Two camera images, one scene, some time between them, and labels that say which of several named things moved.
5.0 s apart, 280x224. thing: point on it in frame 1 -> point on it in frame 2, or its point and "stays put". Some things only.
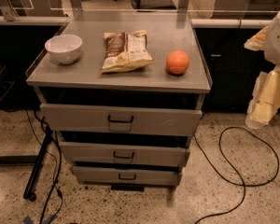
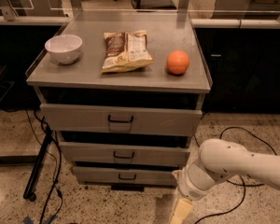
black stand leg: x=29 y=194 stays put
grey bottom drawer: x=127 y=175 stays put
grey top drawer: x=122 y=119 stays put
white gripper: x=278 y=41 -> x=189 y=189
